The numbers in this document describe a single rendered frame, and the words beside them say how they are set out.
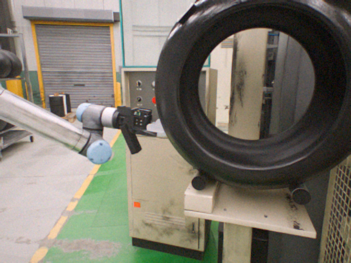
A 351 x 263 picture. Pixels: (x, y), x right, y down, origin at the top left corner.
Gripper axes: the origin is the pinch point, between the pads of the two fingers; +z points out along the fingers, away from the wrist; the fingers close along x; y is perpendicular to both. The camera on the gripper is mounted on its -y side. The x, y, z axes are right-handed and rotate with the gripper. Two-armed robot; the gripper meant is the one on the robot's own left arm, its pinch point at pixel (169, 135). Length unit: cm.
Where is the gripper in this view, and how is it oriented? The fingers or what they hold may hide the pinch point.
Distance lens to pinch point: 81.8
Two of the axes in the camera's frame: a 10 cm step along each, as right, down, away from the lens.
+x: 2.9, -2.0, 9.4
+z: 9.5, 1.9, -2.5
